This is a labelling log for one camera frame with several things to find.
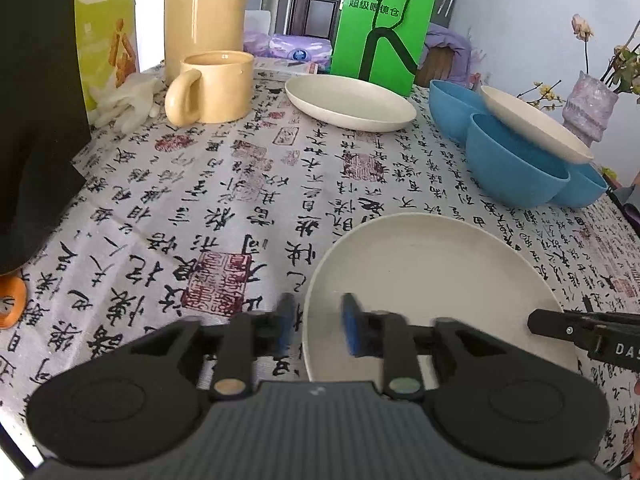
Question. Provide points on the yellow mug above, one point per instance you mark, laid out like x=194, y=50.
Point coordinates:
x=222, y=90

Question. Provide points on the purple tissue pack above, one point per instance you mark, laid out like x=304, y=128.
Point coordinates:
x=300, y=52
x=257, y=35

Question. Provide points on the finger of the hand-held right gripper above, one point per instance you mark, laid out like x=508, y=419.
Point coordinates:
x=555, y=324

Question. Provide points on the black cloth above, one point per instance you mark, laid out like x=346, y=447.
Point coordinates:
x=35, y=110

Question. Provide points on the cream round plate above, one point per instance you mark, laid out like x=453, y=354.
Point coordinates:
x=430, y=265
x=535, y=125
x=350, y=100

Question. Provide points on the dried pink roses bunch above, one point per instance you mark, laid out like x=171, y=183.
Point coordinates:
x=625, y=60

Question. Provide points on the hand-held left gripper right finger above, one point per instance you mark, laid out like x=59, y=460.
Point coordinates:
x=351, y=322

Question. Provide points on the yellow snack package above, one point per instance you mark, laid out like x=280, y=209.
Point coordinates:
x=107, y=40

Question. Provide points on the white gloves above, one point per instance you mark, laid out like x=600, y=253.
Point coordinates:
x=127, y=97

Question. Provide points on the wooden chair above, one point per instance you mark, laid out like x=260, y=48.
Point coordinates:
x=440, y=62

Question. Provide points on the pink textured vase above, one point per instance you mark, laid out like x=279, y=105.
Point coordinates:
x=590, y=105

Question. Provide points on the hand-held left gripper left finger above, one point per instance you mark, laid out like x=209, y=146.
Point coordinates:
x=286, y=322

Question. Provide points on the yellow blossom branches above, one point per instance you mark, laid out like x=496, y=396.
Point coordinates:
x=542, y=92

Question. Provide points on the orange round object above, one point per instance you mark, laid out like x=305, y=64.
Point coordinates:
x=12, y=302

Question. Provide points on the dark brown door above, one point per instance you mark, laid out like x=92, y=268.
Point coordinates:
x=315, y=0

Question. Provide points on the green paper bag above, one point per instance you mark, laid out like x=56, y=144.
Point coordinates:
x=360, y=25

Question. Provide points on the purple cloth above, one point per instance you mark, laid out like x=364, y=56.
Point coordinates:
x=450, y=37

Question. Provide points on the blue bowl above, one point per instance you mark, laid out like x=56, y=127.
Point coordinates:
x=585, y=187
x=450, y=105
x=510, y=170

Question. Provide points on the yellow thermos jug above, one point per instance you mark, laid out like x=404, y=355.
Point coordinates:
x=205, y=10

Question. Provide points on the flat white box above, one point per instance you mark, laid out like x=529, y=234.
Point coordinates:
x=285, y=66

